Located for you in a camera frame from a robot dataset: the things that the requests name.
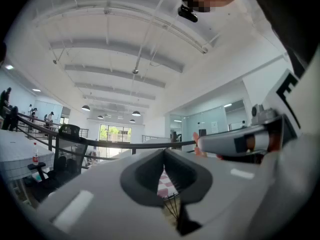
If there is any person's black jacket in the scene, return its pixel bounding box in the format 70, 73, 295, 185
246, 0, 320, 71

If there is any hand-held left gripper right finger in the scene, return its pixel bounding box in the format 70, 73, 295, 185
163, 148, 276, 235

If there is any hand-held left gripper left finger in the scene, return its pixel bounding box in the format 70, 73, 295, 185
37, 148, 181, 240

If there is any black head camera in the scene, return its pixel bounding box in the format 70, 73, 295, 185
177, 4, 199, 24

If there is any large window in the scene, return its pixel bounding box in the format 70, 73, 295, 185
99, 123, 132, 143

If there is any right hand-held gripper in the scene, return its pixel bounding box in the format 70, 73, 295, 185
198, 58, 320, 164

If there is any black equipment with white disc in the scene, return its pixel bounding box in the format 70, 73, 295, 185
27, 123, 89, 202

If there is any clear bottle red label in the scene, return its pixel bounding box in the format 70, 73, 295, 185
32, 142, 40, 166

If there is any white gridded table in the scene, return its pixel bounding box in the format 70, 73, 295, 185
0, 128, 56, 185

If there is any red white checkered cloth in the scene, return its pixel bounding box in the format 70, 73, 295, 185
156, 170, 181, 200

